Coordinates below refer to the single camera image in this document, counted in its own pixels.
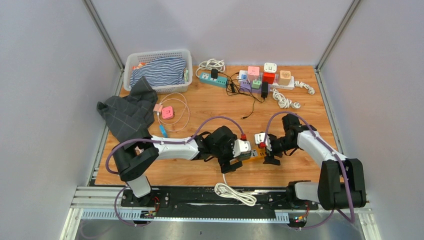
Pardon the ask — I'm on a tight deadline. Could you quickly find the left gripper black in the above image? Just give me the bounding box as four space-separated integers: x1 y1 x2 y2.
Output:
212 135 242 173

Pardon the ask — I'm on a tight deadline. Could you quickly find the dark green cube socket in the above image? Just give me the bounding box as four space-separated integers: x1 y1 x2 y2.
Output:
236 151 252 161

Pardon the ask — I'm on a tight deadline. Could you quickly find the orange power strip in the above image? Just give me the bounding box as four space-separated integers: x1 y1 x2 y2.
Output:
230 148 266 163

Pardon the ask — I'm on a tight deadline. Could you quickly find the white cord edge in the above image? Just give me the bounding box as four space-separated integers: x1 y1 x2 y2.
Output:
214 172 258 207

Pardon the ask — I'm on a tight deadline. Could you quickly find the blue cube socket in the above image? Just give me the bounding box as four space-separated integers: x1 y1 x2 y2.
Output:
159 125 168 138

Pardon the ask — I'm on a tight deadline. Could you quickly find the pink cube adapter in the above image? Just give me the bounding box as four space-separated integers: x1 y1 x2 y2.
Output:
161 106 175 120

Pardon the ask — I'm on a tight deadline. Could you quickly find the light pink usb charger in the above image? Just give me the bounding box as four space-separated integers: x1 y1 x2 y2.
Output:
153 104 163 115

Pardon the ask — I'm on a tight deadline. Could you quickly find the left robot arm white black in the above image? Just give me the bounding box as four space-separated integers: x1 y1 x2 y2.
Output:
112 126 252 207

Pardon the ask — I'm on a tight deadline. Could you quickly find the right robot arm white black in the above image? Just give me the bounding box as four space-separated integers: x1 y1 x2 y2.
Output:
254 111 367 211

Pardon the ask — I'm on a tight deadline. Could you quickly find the red cube socket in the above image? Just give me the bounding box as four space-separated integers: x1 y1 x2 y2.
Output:
262 72 276 85

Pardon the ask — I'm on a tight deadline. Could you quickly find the tan cube socket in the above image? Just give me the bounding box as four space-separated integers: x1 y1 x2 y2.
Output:
278 70 292 86

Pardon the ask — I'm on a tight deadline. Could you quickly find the pink cube socket back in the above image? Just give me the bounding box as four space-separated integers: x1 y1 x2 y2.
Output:
247 66 260 82

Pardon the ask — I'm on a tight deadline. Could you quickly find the white cube socket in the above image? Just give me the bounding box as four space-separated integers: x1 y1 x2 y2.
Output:
263 62 278 74

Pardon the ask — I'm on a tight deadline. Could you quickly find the black power adapter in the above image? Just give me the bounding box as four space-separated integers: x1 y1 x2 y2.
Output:
261 81 269 99

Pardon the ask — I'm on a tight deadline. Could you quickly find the green small adapter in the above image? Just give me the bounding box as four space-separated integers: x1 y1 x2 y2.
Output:
251 79 262 90

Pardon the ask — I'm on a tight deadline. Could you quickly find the purple power strip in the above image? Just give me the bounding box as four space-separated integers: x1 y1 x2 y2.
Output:
238 80 261 94

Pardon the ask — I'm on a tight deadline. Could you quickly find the teal power strip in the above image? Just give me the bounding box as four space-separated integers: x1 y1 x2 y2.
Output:
199 72 228 89

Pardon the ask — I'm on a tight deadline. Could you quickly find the white long power strip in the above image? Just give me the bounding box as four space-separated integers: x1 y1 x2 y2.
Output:
236 70 295 91

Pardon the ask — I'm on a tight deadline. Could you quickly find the black charger on teal strip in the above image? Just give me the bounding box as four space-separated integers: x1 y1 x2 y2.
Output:
210 68 219 80

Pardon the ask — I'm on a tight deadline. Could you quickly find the white plastic basket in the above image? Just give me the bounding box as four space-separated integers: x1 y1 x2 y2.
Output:
123 49 193 94

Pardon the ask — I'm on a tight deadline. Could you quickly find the dark grey checked cloth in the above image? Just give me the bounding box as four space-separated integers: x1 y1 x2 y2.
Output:
96 76 158 143

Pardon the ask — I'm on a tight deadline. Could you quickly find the blue white striped cloth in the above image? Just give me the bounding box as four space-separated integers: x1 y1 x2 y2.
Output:
130 56 186 88

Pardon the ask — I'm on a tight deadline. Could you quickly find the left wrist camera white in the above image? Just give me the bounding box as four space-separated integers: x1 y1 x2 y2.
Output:
232 139 252 158

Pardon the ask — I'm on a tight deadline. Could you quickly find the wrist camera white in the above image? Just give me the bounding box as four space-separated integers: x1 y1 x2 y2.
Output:
254 132 272 151
232 139 252 158

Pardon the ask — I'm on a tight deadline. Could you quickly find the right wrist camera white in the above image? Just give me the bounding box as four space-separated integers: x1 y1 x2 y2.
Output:
254 132 272 151

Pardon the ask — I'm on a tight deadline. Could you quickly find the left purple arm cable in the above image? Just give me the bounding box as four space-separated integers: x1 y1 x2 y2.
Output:
105 115 246 228

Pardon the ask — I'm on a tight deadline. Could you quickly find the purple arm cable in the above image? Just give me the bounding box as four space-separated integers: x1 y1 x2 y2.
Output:
262 111 356 231
105 115 246 228

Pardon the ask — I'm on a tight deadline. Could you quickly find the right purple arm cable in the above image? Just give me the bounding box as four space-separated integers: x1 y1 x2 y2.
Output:
262 111 356 231

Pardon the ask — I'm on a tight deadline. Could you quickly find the white coiled cord middle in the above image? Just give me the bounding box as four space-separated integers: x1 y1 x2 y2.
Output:
271 80 316 110

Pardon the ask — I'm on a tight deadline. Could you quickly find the white coiled cord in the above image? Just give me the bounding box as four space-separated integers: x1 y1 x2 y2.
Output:
194 58 226 79
271 80 316 110

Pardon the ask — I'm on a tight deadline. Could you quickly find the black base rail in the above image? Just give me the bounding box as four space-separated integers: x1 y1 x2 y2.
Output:
118 186 318 219

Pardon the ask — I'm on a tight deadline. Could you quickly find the black thin cable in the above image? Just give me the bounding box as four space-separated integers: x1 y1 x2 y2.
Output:
218 71 266 120

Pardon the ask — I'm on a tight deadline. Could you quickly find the pink usb cable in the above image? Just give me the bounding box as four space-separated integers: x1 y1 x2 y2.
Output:
156 91 192 133

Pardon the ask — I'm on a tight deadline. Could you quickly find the white coiled cord back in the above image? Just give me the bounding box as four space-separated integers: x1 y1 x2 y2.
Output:
194 58 226 79

